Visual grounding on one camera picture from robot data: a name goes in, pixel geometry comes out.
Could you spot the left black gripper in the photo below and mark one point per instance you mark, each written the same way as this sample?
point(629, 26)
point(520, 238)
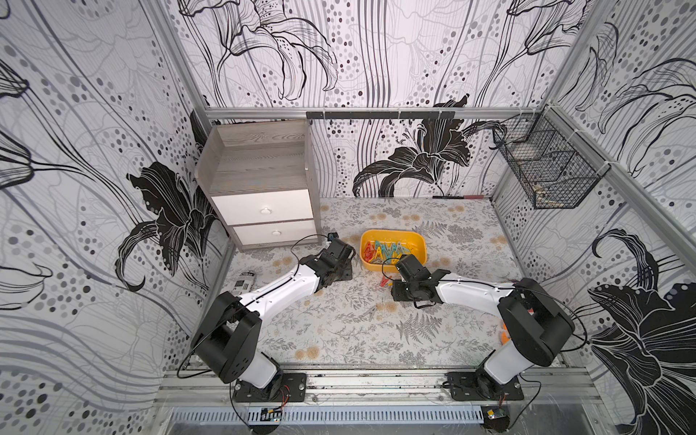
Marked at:
point(346, 274)

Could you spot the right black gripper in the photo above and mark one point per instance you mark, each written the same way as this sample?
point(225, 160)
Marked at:
point(405, 269)

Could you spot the yellow plastic storage box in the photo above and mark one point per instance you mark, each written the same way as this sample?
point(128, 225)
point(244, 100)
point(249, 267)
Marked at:
point(390, 246)

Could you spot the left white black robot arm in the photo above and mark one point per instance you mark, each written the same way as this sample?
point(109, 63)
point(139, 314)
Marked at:
point(228, 334)

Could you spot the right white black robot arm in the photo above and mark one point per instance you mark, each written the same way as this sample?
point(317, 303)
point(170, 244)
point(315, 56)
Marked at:
point(537, 325)

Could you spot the orange monster plush toy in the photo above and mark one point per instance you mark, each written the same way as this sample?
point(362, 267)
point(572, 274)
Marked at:
point(504, 335)

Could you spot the wooden two-drawer cabinet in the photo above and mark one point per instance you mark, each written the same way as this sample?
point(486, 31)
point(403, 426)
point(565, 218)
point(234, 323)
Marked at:
point(260, 179)

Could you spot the red-handled screwdriver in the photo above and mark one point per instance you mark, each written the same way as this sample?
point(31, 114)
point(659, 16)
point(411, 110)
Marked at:
point(463, 197)

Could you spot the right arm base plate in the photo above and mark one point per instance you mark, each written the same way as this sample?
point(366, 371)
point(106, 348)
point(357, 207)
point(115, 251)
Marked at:
point(471, 387)

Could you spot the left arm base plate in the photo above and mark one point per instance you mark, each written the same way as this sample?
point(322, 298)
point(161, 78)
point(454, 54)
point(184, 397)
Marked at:
point(284, 388)

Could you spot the white cable duct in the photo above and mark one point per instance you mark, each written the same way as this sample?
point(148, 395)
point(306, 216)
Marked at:
point(331, 415)

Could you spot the black wall rail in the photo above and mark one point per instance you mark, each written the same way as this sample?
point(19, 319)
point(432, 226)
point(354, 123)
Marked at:
point(375, 115)

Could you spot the black wire wall basket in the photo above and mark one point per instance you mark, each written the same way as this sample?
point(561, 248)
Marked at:
point(546, 159)

